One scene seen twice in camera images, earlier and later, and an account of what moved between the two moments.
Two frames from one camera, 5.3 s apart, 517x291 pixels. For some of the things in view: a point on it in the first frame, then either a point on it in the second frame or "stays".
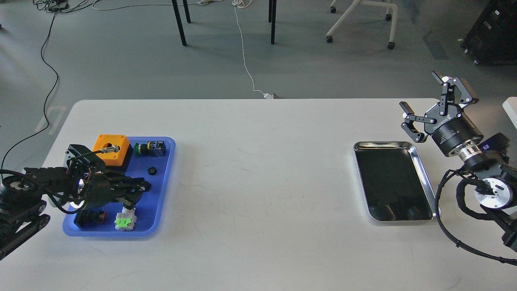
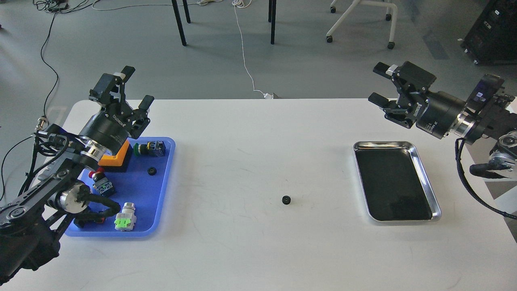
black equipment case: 492,40 stays
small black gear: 152,171 stays
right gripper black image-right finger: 409,117 → 393,111
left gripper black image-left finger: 129,200 → 139,117
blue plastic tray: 152,158 stays
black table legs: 272,18 stays
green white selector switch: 125,220 stays
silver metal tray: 395,186 stays
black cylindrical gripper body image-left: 104,189 → 110,129
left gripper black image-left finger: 135,184 → 110,90
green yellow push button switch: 156,148 stays
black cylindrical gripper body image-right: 449,127 → 435,112
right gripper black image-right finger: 466,99 → 410,77
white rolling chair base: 356,3 stays
